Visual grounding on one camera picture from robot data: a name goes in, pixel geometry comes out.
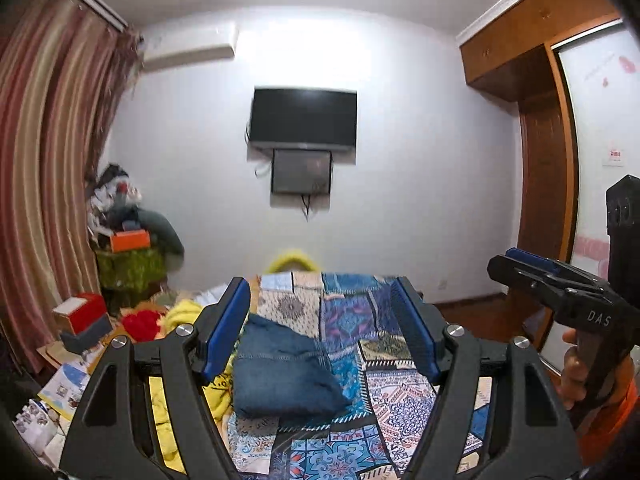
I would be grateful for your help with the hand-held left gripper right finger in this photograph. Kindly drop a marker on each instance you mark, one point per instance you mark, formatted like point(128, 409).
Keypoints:
point(417, 332)

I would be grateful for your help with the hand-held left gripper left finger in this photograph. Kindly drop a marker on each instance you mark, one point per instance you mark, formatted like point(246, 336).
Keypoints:
point(227, 330)

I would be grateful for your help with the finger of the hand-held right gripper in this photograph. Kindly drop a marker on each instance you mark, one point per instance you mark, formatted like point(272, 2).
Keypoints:
point(530, 285)
point(535, 260)

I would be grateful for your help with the blue jeans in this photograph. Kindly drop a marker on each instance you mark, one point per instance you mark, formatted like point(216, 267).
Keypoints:
point(285, 370)

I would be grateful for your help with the person's right forearm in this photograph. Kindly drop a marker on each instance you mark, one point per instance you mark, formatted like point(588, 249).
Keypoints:
point(612, 425)

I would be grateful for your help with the pile of clothes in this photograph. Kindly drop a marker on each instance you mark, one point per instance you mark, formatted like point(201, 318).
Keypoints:
point(112, 195)

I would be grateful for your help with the person's right hand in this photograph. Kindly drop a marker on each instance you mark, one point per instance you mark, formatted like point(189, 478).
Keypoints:
point(574, 375)

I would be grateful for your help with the patchwork bed blanket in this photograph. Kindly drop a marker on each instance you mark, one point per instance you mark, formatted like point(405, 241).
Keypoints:
point(380, 310)

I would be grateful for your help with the red fuzzy cloth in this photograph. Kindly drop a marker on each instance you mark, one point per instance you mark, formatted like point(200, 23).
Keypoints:
point(142, 324)

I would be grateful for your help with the yellow fuzzy cloth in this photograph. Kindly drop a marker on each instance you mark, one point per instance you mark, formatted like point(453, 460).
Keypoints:
point(292, 259)

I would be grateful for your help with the yellow garment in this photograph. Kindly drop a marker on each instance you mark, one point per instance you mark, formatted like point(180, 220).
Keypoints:
point(172, 410)

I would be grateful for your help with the pink door sticker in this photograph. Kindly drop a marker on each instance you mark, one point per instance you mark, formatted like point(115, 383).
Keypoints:
point(615, 153)

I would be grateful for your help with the green patterned cloth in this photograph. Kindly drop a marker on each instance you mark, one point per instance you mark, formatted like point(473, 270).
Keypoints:
point(130, 267)

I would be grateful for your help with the grey-green pillow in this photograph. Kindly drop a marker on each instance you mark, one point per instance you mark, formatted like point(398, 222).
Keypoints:
point(162, 230)

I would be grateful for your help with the orange box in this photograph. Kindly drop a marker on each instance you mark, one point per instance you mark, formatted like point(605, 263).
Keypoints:
point(129, 241)

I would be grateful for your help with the white sliding door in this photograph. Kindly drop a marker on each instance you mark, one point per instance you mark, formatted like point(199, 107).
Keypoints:
point(600, 125)

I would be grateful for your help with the red and white box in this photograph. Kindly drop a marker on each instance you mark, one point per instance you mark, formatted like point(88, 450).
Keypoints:
point(80, 310)

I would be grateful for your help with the wooden wardrobe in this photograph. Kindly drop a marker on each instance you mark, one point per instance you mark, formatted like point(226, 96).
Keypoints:
point(525, 110)

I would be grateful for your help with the blue printed booklet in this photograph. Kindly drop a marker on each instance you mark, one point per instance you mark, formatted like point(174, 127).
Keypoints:
point(67, 387)

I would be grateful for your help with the small printed packets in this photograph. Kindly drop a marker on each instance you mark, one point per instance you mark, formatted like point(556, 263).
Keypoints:
point(35, 422)

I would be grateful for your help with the striped curtain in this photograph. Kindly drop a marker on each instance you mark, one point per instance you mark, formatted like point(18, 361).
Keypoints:
point(47, 185)

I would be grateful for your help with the white air conditioner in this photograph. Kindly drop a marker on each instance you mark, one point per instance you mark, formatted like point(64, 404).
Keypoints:
point(187, 52)

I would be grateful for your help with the grey wall box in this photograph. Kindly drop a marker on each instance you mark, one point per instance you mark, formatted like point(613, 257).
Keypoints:
point(301, 172)

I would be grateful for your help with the wall-mounted television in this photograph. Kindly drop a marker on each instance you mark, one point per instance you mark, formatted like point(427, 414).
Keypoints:
point(302, 117)

